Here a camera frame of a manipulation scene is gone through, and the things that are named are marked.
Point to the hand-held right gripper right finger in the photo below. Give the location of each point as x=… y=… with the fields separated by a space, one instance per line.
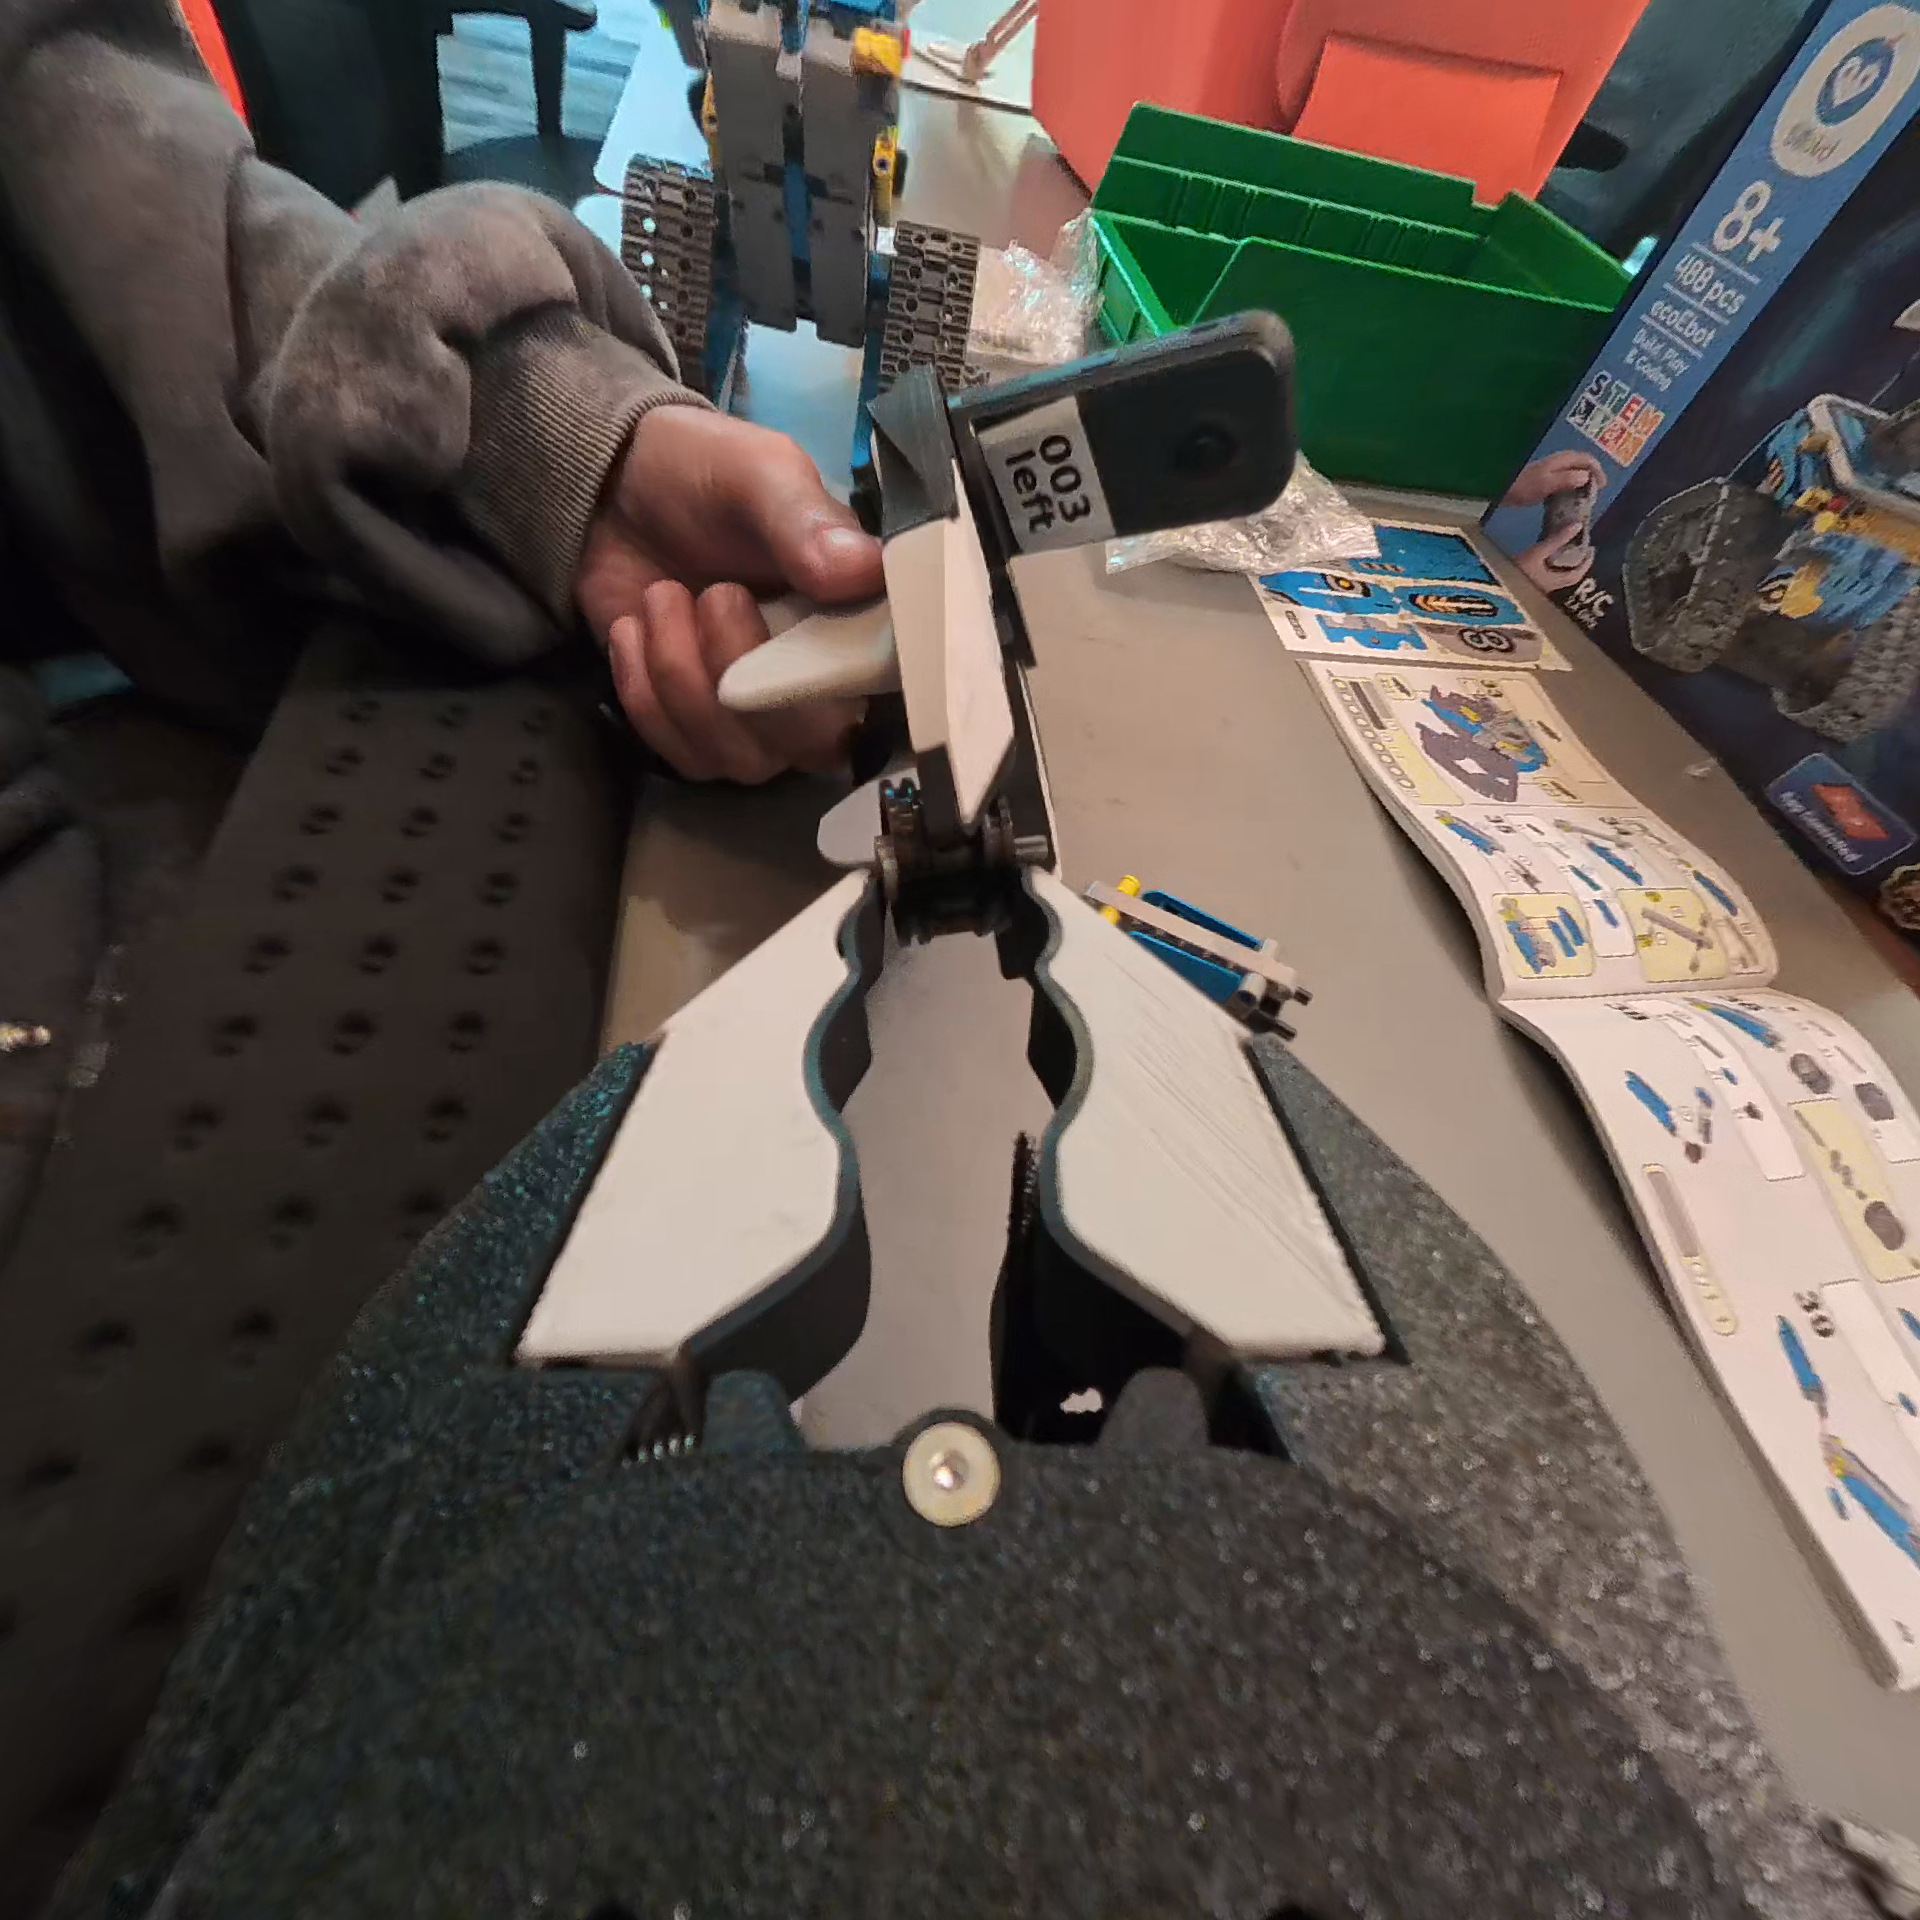
x=1201 y=1187

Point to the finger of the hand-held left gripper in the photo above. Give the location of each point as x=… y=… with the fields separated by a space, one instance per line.
x=953 y=661

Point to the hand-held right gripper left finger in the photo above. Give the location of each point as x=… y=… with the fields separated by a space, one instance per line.
x=708 y=1187

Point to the black toy wheel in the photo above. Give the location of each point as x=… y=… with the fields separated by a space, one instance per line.
x=961 y=886

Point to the person's left forearm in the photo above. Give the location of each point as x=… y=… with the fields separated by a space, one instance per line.
x=303 y=345

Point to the grey desk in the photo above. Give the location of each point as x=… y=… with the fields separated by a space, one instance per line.
x=1229 y=781

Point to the person's left hand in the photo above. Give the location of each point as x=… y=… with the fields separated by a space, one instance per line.
x=689 y=510

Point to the large clear plastic bag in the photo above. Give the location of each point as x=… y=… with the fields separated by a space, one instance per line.
x=1290 y=523

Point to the small clear plastic bag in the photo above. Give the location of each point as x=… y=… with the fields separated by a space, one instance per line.
x=1043 y=292

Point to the green plastic bin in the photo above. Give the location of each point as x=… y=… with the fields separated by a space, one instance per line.
x=1349 y=332

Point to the blue grey brick assembly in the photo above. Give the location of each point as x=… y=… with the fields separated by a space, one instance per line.
x=1201 y=938

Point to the blue sticker sheet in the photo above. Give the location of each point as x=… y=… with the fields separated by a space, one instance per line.
x=1396 y=599

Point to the black perforated mat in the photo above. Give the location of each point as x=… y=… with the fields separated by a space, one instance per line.
x=303 y=1126

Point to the toy tracked robot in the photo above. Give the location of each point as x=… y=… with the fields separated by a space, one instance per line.
x=812 y=180

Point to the instruction booklet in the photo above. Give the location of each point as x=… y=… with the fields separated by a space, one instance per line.
x=1651 y=975

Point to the black office chair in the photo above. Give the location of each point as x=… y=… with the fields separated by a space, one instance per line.
x=1680 y=106

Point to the dark blue robot kit box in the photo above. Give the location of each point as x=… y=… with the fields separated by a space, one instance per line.
x=1770 y=523

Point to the red chair backrest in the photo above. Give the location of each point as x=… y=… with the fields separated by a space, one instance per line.
x=211 y=43

